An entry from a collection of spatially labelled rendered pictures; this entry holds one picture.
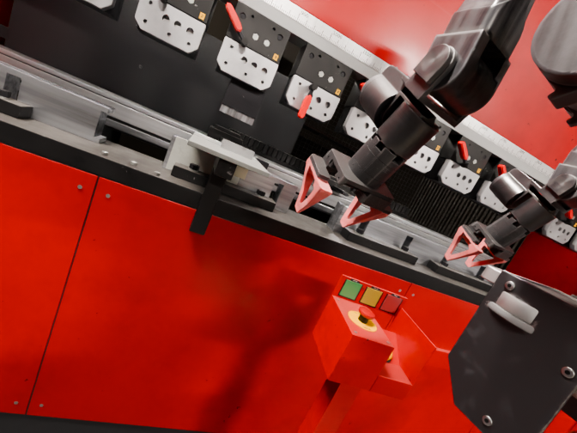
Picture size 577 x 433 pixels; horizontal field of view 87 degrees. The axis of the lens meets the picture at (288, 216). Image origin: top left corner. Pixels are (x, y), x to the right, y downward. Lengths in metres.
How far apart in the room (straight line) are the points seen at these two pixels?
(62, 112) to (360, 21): 0.81
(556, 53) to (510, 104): 1.00
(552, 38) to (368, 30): 0.72
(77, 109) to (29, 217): 0.28
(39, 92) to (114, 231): 0.37
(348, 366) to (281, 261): 0.34
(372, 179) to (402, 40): 0.69
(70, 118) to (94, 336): 0.57
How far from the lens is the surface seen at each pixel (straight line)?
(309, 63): 0.94
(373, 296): 0.85
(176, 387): 1.14
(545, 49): 0.33
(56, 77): 1.25
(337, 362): 0.72
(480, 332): 0.43
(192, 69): 1.45
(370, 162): 0.42
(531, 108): 1.39
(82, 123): 0.96
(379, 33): 1.03
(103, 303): 0.97
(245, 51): 0.91
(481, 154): 1.28
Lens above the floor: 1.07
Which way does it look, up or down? 12 degrees down
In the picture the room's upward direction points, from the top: 25 degrees clockwise
